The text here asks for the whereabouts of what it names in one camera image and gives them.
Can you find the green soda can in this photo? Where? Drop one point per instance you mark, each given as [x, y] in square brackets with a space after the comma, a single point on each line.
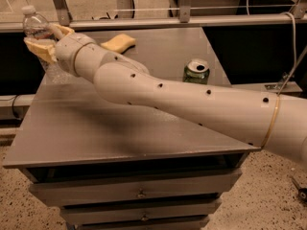
[196, 71]

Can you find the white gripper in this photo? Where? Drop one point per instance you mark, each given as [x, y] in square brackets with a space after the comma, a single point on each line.
[65, 52]

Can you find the black floor object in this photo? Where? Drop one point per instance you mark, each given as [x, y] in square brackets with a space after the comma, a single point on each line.
[301, 192]

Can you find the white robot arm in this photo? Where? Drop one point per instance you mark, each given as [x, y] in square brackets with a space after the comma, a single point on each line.
[270, 121]

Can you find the grey drawer cabinet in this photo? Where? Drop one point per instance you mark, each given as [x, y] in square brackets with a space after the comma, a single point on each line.
[121, 166]

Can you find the yellow sponge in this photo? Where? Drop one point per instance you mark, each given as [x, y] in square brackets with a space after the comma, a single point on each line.
[119, 43]

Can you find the metal railing frame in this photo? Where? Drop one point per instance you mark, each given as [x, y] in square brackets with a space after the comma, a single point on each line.
[129, 14]

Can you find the clear plastic water bottle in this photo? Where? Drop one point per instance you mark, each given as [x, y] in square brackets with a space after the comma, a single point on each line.
[36, 26]

